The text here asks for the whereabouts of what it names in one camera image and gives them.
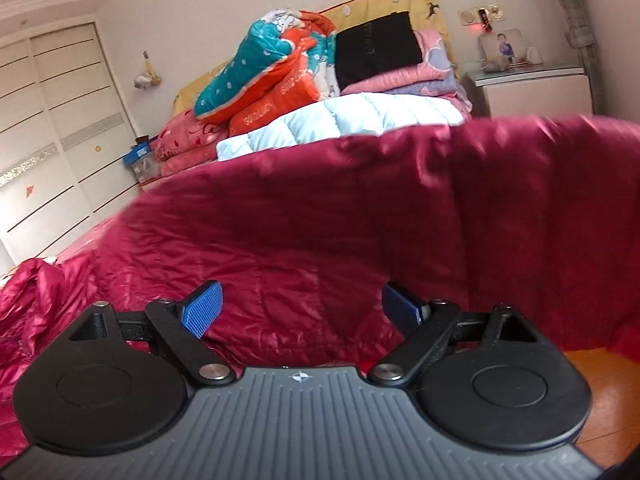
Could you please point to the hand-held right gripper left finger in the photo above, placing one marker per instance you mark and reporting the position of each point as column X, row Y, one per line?
column 202, row 307

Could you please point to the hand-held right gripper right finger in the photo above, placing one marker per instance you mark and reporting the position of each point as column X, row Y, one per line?
column 400, row 307

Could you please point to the crimson down jacket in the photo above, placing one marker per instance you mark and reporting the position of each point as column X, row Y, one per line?
column 320, row 220

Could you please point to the blue storage box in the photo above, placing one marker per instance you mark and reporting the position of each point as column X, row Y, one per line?
column 140, row 160

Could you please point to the pink heart print folded blanket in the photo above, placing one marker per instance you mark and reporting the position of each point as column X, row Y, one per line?
column 187, row 142

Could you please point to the light blue down jacket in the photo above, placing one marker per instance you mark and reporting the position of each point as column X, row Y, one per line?
column 345, row 117

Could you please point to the white sliding door wardrobe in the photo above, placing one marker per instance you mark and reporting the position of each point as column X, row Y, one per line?
column 55, row 135

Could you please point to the pink and purple folded blanket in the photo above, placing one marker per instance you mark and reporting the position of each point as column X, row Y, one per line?
column 425, row 72

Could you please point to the teal and orange quilt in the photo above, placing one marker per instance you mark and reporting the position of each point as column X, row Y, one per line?
column 270, row 72

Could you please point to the white nightstand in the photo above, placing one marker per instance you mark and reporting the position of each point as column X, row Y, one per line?
column 530, row 87

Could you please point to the white cup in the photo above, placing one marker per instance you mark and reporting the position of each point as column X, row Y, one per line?
column 533, row 55

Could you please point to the grey checked curtain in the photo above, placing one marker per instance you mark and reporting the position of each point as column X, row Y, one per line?
column 575, row 20

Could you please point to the hanging plush wall ornament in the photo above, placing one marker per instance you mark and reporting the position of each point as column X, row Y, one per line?
column 146, row 79

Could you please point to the photo frame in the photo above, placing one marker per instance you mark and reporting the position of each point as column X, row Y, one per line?
column 502, row 45

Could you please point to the wall socket with plug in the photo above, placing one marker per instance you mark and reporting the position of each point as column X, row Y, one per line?
column 479, row 14

